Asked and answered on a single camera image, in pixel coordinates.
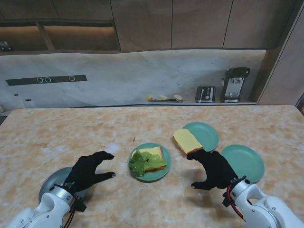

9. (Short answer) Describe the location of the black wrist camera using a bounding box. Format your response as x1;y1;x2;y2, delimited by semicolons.
222;192;232;207
75;199;87;213

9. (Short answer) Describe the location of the black silver coffee machine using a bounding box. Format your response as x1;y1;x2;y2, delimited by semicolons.
220;67;251;103

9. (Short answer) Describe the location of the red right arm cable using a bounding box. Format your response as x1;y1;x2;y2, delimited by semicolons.
227;185;245;219

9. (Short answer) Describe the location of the black silver toaster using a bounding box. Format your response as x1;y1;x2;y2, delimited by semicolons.
195;85;216;104

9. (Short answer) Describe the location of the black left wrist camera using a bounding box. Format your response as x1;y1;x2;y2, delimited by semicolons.
75;199;87;213

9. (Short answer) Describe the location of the green round plate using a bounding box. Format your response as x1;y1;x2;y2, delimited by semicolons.
128;142;171;182
220;144;265;184
182;122;219;152

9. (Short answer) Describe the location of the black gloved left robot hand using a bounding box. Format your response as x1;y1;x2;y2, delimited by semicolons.
63;151;116;192

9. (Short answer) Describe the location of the toy bread slice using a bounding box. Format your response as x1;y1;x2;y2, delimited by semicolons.
172;128;204;156
135;146;166;172

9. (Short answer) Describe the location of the black wall socket strip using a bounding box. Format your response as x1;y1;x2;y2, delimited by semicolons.
5;75;87;86

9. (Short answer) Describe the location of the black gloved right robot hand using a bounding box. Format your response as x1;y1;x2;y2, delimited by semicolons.
186;149;239;190

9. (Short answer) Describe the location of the dark cutting board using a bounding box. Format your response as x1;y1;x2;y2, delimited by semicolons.
149;98;184;103

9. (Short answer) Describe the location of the green lettuce leaf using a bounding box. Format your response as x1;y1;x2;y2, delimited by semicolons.
128;150;168;178

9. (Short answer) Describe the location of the open wooden wall shelf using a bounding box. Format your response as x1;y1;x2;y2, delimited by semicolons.
0;20;122;53

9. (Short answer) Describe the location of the grey round plate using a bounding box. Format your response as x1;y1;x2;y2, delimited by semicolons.
38;166;87;202

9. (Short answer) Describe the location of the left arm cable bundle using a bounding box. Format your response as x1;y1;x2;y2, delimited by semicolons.
64;201;77;227

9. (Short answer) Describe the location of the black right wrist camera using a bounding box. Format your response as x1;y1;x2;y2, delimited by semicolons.
222;192;232;207

